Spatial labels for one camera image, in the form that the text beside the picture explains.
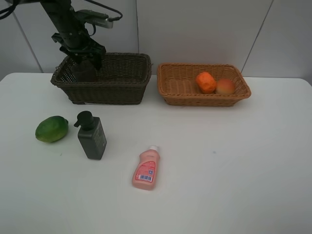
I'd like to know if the translucent pink plastic cup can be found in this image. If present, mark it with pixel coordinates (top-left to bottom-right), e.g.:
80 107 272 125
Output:
71 60 97 82

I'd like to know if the pink lotion bottle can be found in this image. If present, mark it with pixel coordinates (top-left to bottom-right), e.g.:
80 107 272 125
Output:
132 145 160 191

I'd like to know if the peach fruit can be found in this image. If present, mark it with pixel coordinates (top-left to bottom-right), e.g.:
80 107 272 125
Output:
215 78 235 95

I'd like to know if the dark brown wicker basket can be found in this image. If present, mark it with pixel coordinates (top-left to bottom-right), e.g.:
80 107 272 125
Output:
51 53 152 105

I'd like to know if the orange wicker basket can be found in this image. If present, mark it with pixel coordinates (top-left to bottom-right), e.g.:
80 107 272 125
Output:
157 63 252 107

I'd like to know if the black pump bottle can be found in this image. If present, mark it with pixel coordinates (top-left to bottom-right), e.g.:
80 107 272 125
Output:
74 111 107 160

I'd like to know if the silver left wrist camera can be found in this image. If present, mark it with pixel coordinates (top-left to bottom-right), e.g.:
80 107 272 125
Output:
74 10 113 29

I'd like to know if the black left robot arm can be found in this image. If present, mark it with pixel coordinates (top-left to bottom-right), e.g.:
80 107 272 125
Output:
38 0 113 69

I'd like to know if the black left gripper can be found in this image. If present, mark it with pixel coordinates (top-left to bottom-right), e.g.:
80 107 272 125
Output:
52 31 106 70

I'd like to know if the green papaya fruit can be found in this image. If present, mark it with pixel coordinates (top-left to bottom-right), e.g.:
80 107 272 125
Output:
35 116 69 143

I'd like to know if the orange tangerine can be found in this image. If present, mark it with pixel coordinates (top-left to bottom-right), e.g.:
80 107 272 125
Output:
195 72 216 94

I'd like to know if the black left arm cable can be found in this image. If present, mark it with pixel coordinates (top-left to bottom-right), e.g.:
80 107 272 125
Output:
0 0 123 37

